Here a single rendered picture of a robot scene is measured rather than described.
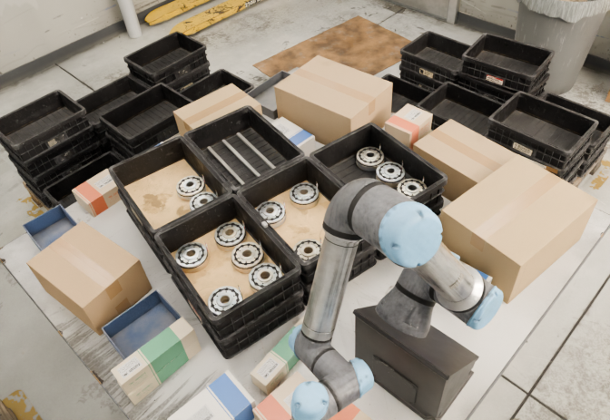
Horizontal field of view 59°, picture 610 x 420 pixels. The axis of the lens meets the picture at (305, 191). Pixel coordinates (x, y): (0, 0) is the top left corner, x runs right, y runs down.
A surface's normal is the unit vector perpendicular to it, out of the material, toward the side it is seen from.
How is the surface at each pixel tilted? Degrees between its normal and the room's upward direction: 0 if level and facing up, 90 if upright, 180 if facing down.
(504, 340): 0
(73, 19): 90
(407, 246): 73
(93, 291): 0
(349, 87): 0
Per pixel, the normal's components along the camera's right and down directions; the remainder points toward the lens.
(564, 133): -0.06, -0.71
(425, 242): 0.50, 0.33
